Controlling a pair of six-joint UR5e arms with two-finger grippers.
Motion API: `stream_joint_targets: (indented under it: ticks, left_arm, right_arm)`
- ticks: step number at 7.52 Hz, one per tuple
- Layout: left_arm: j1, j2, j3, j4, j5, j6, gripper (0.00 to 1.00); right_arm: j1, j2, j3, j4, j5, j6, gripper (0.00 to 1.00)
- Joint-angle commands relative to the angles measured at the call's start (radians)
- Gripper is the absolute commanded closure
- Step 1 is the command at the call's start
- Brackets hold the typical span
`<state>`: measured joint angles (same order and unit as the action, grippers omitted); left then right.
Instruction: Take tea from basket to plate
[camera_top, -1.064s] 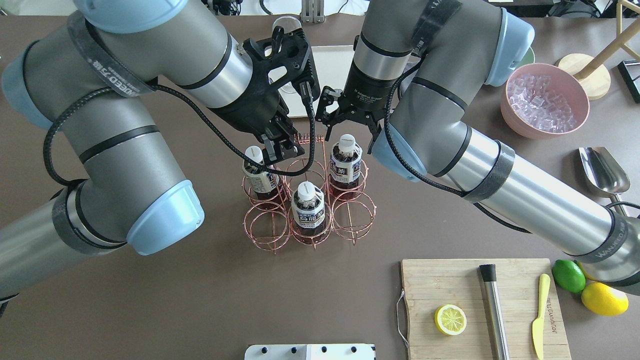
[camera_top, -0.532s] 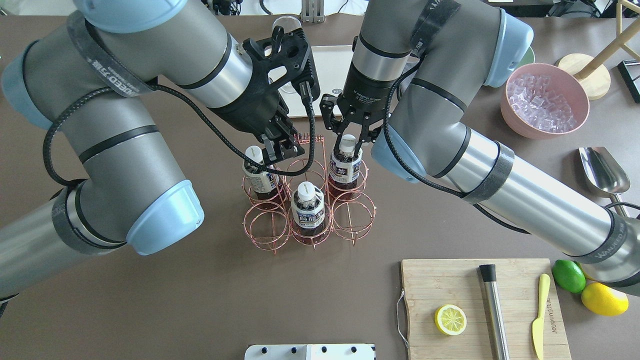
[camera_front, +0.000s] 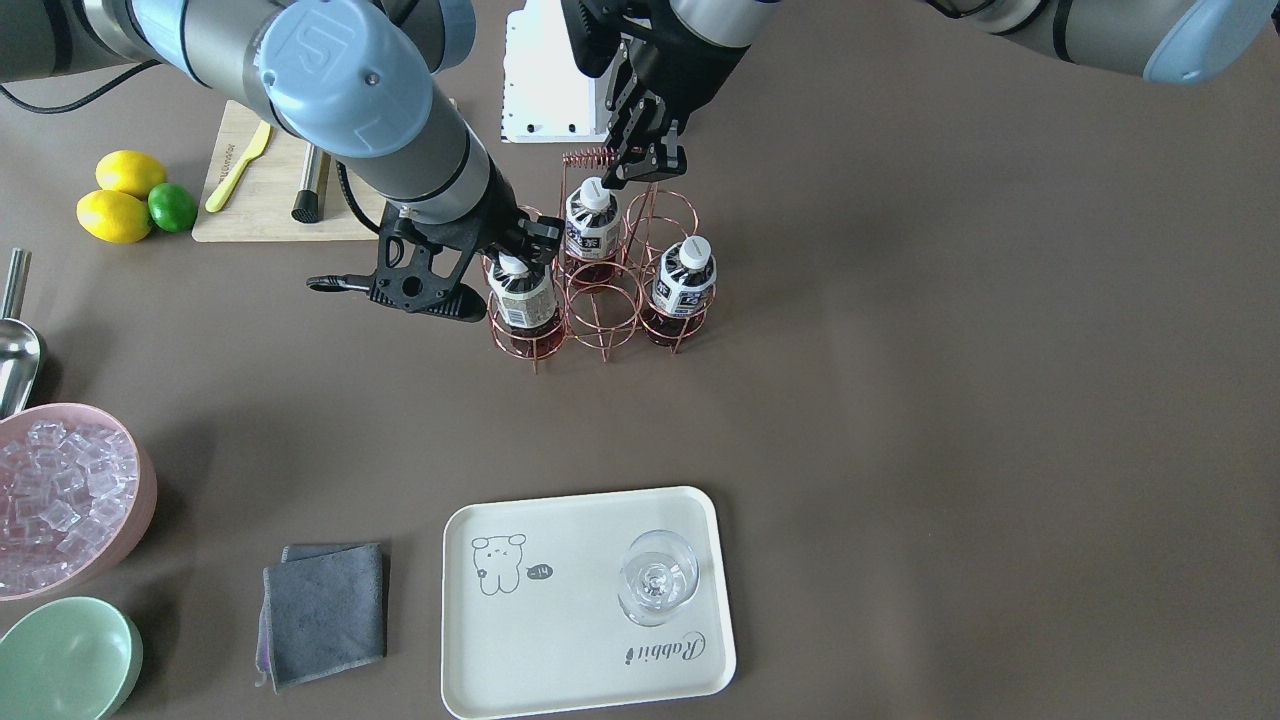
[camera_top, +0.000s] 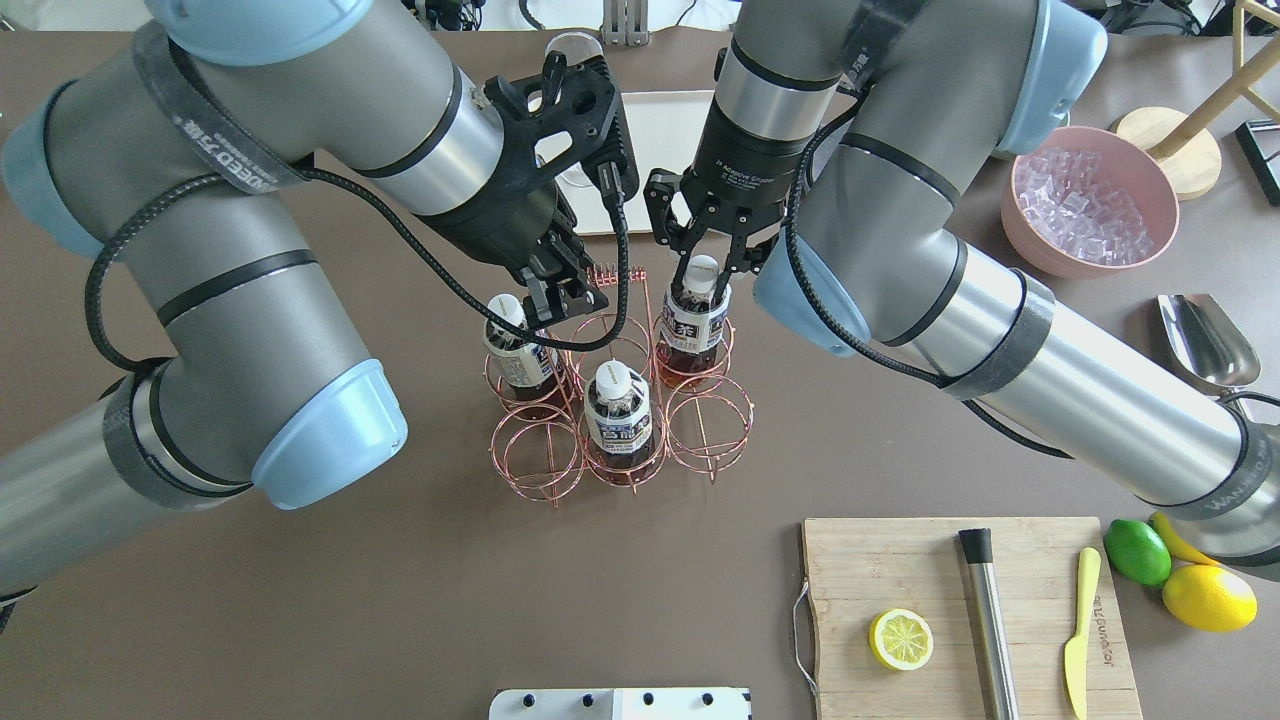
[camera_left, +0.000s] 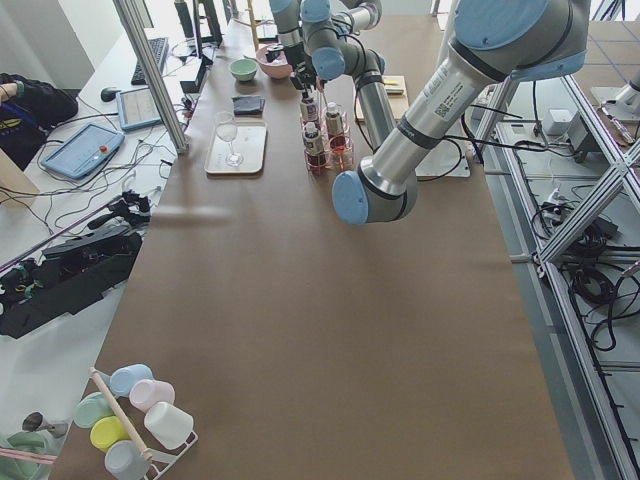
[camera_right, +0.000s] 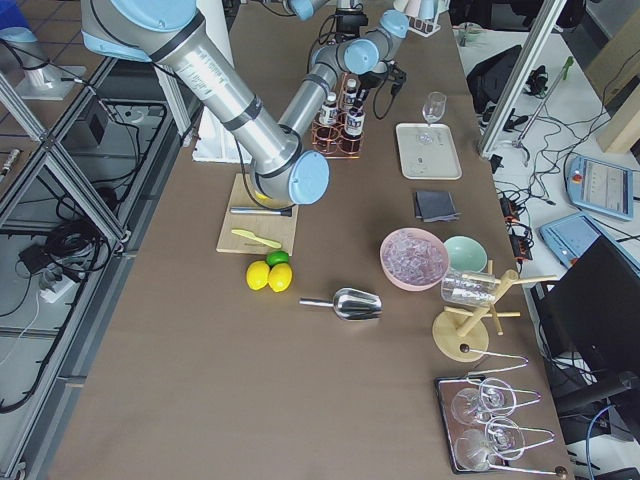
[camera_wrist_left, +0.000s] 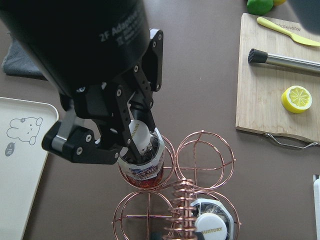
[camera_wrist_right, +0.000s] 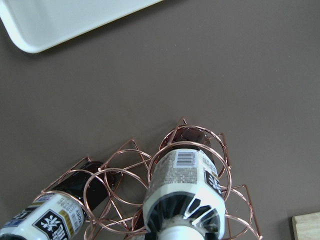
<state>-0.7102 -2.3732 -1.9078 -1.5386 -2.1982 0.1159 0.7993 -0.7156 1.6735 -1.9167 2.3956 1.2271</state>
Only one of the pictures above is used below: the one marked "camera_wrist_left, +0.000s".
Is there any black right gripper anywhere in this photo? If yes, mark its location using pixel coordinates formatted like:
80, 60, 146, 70
0, 0, 151, 101

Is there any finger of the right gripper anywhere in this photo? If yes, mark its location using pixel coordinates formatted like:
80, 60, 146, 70
124, 28, 163, 131
42, 82, 133, 165

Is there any copper wire bottle basket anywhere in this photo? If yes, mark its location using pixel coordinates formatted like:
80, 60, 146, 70
112, 130, 241, 240

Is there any cream serving tray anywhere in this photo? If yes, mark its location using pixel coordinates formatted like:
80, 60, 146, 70
0, 97, 59, 240

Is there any grey folded cloth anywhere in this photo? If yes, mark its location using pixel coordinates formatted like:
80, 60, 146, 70
1, 31, 47, 81

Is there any steel muddler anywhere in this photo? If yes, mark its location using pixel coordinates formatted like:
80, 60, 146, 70
247, 48, 320, 73

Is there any bamboo cutting board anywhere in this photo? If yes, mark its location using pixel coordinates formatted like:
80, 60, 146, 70
235, 13, 320, 143

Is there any green lime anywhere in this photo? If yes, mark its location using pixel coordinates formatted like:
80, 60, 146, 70
246, 0, 274, 16

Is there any yellow lemon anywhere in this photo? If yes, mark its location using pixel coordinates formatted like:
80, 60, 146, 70
273, 0, 287, 7

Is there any half lemon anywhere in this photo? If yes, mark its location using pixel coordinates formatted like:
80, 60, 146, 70
281, 85, 313, 114

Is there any yellow plastic knife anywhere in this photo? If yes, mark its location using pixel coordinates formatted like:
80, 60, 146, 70
256, 16, 320, 47

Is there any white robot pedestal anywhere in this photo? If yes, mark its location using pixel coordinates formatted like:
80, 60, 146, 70
312, 174, 320, 240

